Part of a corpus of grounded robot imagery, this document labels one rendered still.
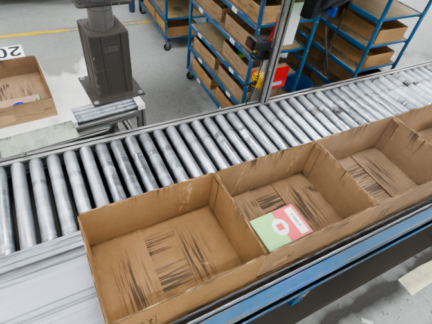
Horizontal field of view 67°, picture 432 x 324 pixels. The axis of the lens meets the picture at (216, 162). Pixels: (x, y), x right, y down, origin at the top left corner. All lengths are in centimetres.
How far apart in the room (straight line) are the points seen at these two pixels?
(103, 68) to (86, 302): 105
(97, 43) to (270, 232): 108
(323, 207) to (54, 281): 85
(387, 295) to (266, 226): 136
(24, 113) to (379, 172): 149
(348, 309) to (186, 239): 129
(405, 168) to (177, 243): 93
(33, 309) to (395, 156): 133
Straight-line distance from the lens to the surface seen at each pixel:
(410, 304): 229
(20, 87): 188
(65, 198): 132
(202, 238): 101
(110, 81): 168
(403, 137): 143
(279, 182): 119
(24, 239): 127
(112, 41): 158
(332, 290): 136
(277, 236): 98
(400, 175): 145
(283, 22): 156
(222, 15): 255
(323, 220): 115
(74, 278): 100
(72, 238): 105
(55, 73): 196
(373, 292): 220
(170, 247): 100
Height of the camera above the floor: 177
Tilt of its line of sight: 47 degrees down
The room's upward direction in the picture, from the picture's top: 9 degrees clockwise
